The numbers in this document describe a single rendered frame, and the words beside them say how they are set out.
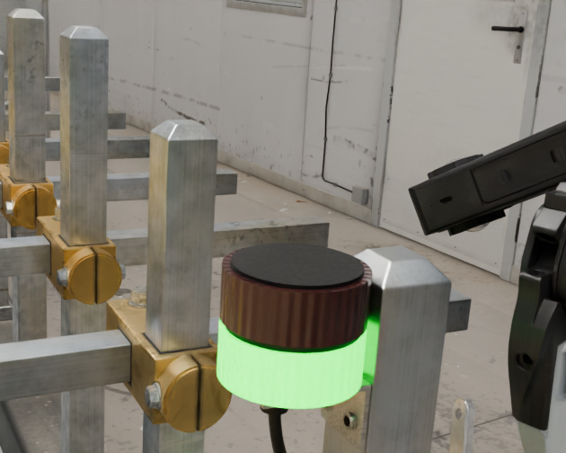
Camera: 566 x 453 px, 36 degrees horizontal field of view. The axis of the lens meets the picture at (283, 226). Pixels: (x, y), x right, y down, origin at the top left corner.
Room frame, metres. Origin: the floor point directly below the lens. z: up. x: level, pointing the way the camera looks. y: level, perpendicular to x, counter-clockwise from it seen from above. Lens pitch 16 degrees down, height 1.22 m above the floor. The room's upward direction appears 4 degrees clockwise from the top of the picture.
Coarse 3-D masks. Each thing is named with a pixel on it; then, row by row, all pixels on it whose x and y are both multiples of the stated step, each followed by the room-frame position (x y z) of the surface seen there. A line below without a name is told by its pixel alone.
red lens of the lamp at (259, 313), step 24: (240, 288) 0.31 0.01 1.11; (264, 288) 0.31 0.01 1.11; (360, 288) 0.32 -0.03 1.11; (240, 312) 0.31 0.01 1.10; (264, 312) 0.31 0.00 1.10; (288, 312) 0.30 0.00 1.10; (312, 312) 0.31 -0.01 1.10; (336, 312) 0.31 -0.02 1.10; (360, 312) 0.32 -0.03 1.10; (264, 336) 0.31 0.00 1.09; (288, 336) 0.30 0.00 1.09; (312, 336) 0.31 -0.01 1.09; (336, 336) 0.31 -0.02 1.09
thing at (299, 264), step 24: (240, 264) 0.33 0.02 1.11; (264, 264) 0.33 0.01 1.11; (288, 264) 0.33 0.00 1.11; (312, 264) 0.33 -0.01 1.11; (336, 264) 0.34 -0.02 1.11; (360, 264) 0.34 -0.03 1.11; (288, 288) 0.31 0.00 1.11; (312, 288) 0.31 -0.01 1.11; (336, 288) 0.31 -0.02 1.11; (240, 336) 0.32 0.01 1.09; (264, 408) 0.31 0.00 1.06; (336, 408) 0.35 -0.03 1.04; (360, 408) 0.33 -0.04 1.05; (360, 432) 0.33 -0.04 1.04
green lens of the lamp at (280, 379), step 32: (224, 352) 0.32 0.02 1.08; (256, 352) 0.31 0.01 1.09; (288, 352) 0.31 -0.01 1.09; (320, 352) 0.31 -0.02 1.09; (352, 352) 0.32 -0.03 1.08; (224, 384) 0.32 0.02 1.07; (256, 384) 0.31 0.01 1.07; (288, 384) 0.30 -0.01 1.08; (320, 384) 0.31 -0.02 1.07; (352, 384) 0.32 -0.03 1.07
